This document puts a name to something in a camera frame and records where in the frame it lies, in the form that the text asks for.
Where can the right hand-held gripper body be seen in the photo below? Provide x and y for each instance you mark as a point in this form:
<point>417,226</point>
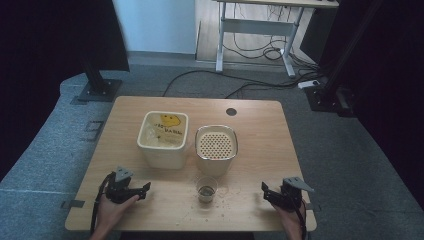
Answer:
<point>290,198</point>

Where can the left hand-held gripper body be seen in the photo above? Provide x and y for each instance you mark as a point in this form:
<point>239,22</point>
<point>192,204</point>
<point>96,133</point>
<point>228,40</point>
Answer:
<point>117,190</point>

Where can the person's right hand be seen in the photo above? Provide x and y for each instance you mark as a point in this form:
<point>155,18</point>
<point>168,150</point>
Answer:
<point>293,221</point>

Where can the person's left hand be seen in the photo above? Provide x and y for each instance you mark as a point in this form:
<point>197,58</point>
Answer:
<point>111,213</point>

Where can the grey tape strip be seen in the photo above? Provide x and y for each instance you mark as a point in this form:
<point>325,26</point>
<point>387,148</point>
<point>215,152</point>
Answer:
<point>313,207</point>
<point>73,204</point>

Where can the cream square container yellow sticker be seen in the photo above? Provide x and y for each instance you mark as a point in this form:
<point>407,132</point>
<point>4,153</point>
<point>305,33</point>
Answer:
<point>163,156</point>

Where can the scattered crumbs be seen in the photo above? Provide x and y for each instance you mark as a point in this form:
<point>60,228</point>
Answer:
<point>230,200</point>

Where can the clear plastic cup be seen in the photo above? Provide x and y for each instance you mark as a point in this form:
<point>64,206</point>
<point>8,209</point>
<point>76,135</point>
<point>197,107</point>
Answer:
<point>206,191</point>

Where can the cream container with perforated strainer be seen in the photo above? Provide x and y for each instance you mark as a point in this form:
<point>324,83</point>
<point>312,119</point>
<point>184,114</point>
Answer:
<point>216,146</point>

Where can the round black table grommet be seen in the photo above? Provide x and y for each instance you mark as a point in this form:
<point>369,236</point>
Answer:
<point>231,111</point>

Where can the black metal stand square base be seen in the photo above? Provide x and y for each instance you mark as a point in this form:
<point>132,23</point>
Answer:
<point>100,89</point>

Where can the black slanted metal stand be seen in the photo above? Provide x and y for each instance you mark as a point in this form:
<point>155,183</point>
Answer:
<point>330,93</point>

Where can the white power strip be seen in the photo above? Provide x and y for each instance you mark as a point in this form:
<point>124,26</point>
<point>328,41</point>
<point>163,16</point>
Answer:
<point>308,84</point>

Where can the black curtain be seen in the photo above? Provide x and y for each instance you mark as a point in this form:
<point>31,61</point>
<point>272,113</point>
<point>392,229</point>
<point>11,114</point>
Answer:
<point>393,83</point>
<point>50,40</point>

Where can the white metal desk frame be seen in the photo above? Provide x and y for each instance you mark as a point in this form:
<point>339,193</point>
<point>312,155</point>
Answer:
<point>256,27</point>

